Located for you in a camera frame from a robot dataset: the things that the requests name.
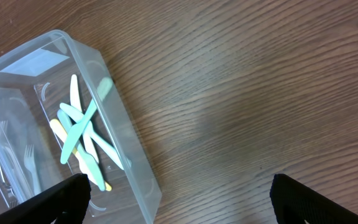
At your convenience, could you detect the mint green plastic knife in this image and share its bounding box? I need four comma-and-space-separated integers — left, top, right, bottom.
60, 100, 97, 164

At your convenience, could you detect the clear right plastic container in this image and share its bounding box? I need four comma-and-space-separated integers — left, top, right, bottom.
0, 30, 162, 223

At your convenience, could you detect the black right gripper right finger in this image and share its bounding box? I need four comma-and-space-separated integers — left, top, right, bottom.
270, 174, 358, 224

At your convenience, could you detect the white plastic knife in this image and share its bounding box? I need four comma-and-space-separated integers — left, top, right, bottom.
70, 74, 99, 162

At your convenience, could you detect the yellow plastic knife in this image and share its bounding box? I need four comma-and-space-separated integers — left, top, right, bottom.
49, 119, 112, 192

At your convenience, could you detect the white rounded plastic fork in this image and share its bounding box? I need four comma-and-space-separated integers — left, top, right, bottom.
24, 144, 41, 195

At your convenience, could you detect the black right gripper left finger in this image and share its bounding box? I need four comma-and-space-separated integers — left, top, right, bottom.
0, 174, 91, 224

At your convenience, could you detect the light blue plastic knife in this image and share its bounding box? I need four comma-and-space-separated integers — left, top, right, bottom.
60, 103, 124, 170

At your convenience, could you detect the pale grey-blue plastic knife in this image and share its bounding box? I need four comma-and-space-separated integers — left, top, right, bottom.
57, 109, 107, 191

